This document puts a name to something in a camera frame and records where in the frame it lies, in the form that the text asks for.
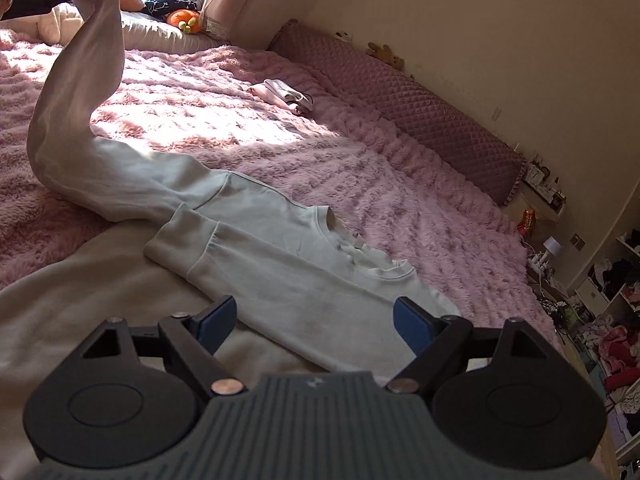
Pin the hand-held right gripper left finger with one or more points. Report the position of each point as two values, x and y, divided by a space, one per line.
219 317

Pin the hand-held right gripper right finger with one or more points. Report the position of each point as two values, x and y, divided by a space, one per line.
412 321

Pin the white printed t-shirt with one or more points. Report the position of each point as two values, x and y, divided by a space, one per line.
280 240

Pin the pile of clothes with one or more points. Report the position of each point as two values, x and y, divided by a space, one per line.
615 355

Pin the white clothes near pillow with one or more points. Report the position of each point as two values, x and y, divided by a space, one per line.
280 92

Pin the pink plush toy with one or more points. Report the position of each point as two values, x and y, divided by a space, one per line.
132 1

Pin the cream plush cushion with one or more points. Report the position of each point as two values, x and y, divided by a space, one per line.
60 22

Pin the beige pillow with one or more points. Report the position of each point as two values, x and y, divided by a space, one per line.
155 32

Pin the orange plush toy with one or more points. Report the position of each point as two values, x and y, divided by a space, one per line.
181 20

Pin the cream cloth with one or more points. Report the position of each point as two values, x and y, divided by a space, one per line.
75 300

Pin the red snack bag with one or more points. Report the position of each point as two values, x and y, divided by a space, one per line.
526 221

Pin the white table lamp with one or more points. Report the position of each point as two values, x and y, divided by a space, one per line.
551 245

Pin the pink fluffy blanket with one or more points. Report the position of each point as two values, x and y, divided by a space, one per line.
225 110

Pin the white shelf unit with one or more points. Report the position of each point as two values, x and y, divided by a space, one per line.
592 292

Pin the bedside shelf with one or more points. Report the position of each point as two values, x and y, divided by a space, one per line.
545 187

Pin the pink quilted headboard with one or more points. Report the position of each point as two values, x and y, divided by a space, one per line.
400 105

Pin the small white toy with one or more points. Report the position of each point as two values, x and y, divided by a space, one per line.
344 36

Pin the brown teddy bear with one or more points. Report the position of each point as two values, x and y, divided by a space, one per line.
385 54

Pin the wall switch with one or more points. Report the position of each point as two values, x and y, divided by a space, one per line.
577 241

